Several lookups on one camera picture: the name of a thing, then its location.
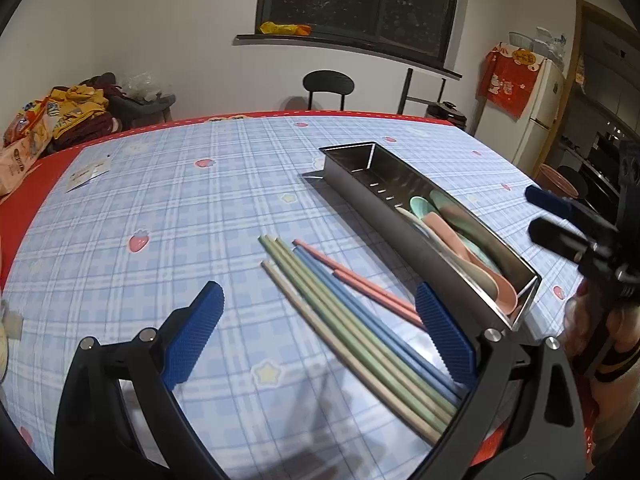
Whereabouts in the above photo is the black metal frame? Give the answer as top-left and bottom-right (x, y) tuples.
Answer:
(397, 67), (446, 116)

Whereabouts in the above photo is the orange snack bag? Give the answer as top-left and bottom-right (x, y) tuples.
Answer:
(2, 99), (54, 148)

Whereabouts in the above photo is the teal spoon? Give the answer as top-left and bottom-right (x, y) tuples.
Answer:
(409, 195), (496, 281)

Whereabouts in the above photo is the white paper tag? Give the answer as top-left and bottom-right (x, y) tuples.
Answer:
(66, 159), (112, 193)

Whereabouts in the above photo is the black chair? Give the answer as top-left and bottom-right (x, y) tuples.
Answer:
(557, 165), (591, 202)
(302, 71), (355, 111)

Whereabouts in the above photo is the yellow packet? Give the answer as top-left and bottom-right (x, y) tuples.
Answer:
(260, 21), (311, 37)

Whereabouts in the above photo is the green chopstick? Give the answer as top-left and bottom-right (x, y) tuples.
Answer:
(274, 238), (460, 418)
(266, 236), (453, 427)

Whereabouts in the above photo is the blue plaid table mat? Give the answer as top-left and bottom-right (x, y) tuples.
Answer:
(0, 115), (586, 480)

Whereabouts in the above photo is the pink chopstick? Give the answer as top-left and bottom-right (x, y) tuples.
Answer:
(292, 239), (425, 323)
(332, 270), (426, 330)

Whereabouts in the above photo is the yellow garment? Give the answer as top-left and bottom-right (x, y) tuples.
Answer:
(47, 85), (110, 139)

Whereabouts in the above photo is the red printed cloth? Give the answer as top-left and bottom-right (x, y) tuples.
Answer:
(477, 42), (543, 120)

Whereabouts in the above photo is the dark window sill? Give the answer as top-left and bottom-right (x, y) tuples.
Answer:
(235, 34), (463, 80)

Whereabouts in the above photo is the cream fridge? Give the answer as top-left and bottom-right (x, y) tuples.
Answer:
(472, 57), (567, 161)

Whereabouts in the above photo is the person's right forearm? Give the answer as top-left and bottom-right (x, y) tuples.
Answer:
(590, 377), (640, 467)

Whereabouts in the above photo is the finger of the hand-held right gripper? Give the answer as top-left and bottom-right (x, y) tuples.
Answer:
(525, 184), (617, 244)
(529, 216), (622, 272)

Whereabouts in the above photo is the bowls and bags pile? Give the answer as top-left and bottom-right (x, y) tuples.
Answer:
(509, 26), (567, 68)

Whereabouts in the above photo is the pink spoon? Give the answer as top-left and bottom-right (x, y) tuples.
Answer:
(424, 212), (521, 317)

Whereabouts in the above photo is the wooden door frame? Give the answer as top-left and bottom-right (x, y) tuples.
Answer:
(565, 0), (640, 141)

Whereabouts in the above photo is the rice cooker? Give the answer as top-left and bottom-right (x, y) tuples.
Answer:
(425, 101), (468, 133)

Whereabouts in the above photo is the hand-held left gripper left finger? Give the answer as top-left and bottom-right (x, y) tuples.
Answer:
(53, 280), (229, 480)

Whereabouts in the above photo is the clear plastic bag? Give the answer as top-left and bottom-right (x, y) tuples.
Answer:
(120, 72), (164, 104)

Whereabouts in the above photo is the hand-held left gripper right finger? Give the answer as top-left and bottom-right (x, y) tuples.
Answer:
(409, 281), (587, 480)

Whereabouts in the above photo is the beige spoon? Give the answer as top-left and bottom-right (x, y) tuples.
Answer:
(397, 207), (501, 293)

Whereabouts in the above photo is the person's right hand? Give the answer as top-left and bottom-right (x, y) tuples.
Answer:
(599, 304), (640, 369)

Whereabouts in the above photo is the brown trash bin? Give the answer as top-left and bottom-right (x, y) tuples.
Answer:
(539, 162), (580, 199)

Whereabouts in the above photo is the grey stool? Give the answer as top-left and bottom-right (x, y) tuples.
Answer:
(107, 91), (176, 131)

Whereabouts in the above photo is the metal utensil tray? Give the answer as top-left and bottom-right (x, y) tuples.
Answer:
(301, 141), (543, 332)

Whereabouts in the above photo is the pink snack packet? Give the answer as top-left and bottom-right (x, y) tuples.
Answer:
(0, 125), (54, 199)

